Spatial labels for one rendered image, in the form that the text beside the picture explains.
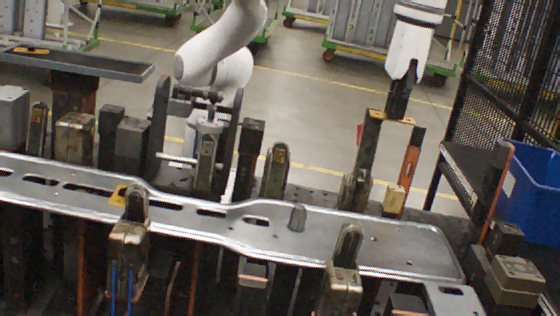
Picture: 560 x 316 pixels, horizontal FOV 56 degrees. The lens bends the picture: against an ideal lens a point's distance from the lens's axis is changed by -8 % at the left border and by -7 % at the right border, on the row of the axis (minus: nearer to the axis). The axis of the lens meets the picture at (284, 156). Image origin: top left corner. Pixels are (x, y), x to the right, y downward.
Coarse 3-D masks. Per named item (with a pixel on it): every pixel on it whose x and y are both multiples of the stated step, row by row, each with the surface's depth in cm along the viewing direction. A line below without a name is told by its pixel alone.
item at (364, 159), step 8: (368, 112) 114; (368, 120) 115; (376, 120) 112; (368, 128) 116; (376, 128) 116; (360, 136) 117; (368, 136) 116; (376, 136) 116; (360, 144) 116; (368, 144) 117; (376, 144) 116; (360, 152) 116; (368, 152) 117; (360, 160) 117; (368, 160) 118; (360, 168) 118; (368, 168) 117; (352, 176) 118; (368, 176) 117; (352, 184) 118; (368, 184) 118
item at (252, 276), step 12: (252, 264) 94; (240, 276) 90; (252, 276) 91; (264, 276) 92; (240, 288) 89; (252, 288) 88; (264, 288) 89; (240, 300) 89; (252, 300) 89; (240, 312) 90; (252, 312) 90
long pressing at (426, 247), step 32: (0, 160) 108; (32, 160) 111; (0, 192) 97; (32, 192) 99; (64, 192) 102; (160, 192) 109; (160, 224) 99; (192, 224) 101; (224, 224) 103; (320, 224) 110; (384, 224) 115; (416, 224) 117; (256, 256) 96; (288, 256) 97; (320, 256) 99; (384, 256) 103; (416, 256) 105; (448, 256) 107; (448, 288) 98
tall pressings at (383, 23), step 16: (352, 0) 753; (368, 0) 755; (384, 0) 773; (336, 16) 765; (368, 16) 761; (384, 16) 780; (336, 32) 773; (352, 32) 764; (368, 32) 761; (384, 32) 786; (432, 32) 772; (384, 48) 789
